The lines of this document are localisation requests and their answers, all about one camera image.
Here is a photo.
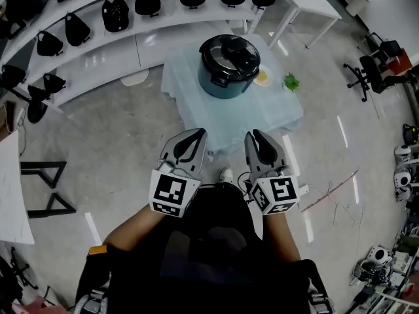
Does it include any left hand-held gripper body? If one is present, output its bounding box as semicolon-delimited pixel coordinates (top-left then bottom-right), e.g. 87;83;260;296
149;157;202;218

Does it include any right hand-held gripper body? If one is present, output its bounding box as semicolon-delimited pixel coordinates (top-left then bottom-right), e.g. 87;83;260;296
246;164;310;216

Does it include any dark teal pressure cooker pot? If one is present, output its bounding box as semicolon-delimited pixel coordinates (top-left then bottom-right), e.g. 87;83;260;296
196;59;253;99

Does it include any black pressure cooker lid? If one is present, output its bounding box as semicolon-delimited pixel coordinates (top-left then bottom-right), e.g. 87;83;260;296
198;33;262;82

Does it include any person's left forearm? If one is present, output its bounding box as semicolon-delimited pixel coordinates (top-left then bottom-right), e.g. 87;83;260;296
102;203;166;252

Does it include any person's right forearm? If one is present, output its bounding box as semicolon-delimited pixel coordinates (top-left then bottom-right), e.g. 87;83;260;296
263;211;302;263

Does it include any light blue tablecloth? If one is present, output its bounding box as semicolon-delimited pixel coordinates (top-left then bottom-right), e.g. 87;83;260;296
160;33;304;156

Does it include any small green plant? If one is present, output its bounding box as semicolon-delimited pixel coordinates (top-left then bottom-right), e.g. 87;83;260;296
282;72;301;94

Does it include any person's black clothed torso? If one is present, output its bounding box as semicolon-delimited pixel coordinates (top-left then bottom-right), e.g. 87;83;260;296
74;181;330;314

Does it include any white round floor plate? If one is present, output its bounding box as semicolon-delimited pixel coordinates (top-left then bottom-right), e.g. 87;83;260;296
120;67;149;87

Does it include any white plate with yellow food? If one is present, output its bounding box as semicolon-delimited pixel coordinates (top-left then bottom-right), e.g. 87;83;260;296
252;64;274;88

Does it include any white shelf unit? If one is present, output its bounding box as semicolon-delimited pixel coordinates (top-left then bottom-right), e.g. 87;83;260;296
0;0;279;114

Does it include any white helmet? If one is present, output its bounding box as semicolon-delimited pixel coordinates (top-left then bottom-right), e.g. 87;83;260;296
393;171;412;190
368;246;392;266
393;145;412;165

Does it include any white table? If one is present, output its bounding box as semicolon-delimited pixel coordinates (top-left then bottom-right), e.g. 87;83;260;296
251;0;343;50

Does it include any white board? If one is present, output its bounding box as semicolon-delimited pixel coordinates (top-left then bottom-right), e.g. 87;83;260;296
0;130;35;245

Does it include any red-brown box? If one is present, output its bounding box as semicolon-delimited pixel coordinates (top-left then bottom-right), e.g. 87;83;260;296
386;48;413;77

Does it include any red floor wire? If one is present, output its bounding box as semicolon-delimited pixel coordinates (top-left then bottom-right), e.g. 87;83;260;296
300;166;361;213

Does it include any black metal stand frame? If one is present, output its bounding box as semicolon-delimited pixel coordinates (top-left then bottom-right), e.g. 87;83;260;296
20;160;77;219

